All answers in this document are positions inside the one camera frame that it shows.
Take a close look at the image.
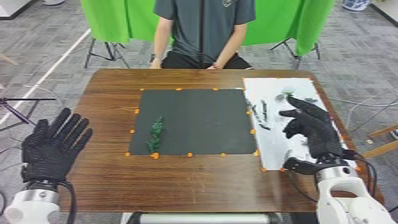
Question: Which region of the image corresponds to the white sheet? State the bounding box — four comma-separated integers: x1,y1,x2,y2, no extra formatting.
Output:
242,77,361,172

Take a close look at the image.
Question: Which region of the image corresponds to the person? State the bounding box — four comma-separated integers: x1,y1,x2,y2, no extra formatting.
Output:
147,0,258,70

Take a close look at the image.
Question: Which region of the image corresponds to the black stand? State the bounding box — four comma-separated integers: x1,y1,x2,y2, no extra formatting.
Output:
83,37,131,70
268,37,323,70

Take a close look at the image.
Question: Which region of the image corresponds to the pale grey bar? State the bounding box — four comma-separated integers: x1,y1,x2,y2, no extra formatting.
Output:
126,212,286,224

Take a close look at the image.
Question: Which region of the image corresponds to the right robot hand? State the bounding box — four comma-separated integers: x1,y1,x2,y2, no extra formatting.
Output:
277,94,346,160

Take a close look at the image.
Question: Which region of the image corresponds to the dark mat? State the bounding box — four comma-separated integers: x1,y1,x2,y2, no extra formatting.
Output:
128,88,259,156

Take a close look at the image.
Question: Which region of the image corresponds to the blue white vase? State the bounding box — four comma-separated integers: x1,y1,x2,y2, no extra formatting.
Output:
341,0,373,13

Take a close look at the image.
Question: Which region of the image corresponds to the wooden chair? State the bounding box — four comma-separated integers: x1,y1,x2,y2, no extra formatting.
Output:
361,123,398,160

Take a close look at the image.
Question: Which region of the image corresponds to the black cable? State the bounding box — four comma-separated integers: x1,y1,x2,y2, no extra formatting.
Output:
343,149,380,198
57,181,78,224

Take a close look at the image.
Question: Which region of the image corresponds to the black tripod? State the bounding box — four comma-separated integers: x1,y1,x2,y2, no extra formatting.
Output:
0,96,59,128

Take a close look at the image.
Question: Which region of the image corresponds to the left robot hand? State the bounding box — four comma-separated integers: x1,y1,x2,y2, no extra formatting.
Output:
19,107,96,185

